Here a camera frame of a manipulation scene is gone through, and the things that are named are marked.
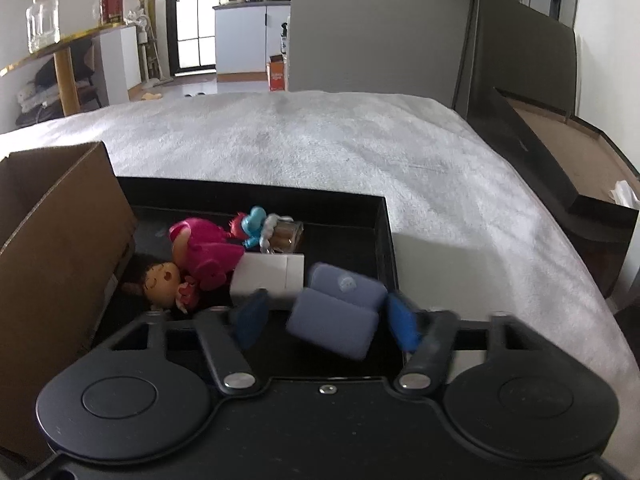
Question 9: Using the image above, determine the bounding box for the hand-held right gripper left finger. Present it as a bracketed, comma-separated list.
[107, 287, 273, 398]

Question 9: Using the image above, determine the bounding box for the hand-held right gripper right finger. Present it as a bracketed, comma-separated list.
[385, 292, 544, 399]

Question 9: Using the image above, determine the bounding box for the small white box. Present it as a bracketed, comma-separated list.
[229, 252, 306, 307]

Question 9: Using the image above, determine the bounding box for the white grey toy cube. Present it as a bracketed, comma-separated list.
[286, 261, 389, 361]

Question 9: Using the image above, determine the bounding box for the pink toy figure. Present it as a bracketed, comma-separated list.
[168, 217, 247, 291]

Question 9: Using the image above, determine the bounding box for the tan bear figure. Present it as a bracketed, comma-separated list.
[121, 255, 202, 317]

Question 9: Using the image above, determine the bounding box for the black tray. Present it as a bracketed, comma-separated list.
[94, 176, 407, 377]

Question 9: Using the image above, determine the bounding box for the brown cardboard box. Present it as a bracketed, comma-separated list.
[0, 141, 140, 466]

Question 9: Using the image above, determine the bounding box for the small glass bottle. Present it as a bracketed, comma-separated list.
[259, 214, 305, 256]

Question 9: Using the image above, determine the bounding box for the blue and red toy figure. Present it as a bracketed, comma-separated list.
[227, 206, 268, 250]

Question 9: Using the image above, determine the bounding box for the white fleece blanket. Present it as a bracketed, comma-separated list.
[0, 91, 635, 361]

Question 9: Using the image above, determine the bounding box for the orange cardboard box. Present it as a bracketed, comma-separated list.
[266, 55, 289, 92]

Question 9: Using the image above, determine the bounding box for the white tissue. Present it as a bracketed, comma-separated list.
[607, 180, 640, 209]

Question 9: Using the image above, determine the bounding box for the white cabinet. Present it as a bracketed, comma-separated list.
[213, 2, 292, 81]

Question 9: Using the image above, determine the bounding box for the dark grey panel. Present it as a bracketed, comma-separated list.
[452, 0, 579, 123]

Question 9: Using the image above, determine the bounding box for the gold rimmed wooden table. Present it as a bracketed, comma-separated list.
[0, 22, 139, 117]

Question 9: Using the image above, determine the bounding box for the pile of grey cloths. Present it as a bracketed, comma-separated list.
[15, 57, 67, 127]

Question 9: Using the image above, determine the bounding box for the black framed glass door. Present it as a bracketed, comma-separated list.
[167, 0, 221, 77]

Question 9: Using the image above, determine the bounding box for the clear glass jar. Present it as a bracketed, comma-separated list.
[26, 0, 61, 54]

